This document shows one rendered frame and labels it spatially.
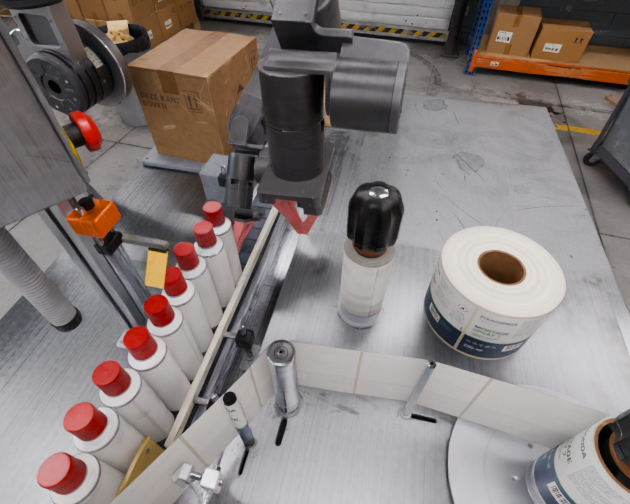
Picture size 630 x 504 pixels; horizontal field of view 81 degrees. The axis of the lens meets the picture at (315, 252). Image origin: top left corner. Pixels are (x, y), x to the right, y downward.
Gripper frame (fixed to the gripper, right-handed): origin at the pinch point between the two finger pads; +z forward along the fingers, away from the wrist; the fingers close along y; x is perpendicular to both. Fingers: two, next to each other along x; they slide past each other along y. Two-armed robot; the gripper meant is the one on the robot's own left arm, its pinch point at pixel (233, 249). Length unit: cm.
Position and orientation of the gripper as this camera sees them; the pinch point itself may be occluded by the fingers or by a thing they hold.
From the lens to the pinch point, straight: 79.9
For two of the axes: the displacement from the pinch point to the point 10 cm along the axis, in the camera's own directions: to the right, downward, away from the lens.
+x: 1.7, -1.5, 9.7
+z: -1.4, 9.7, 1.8
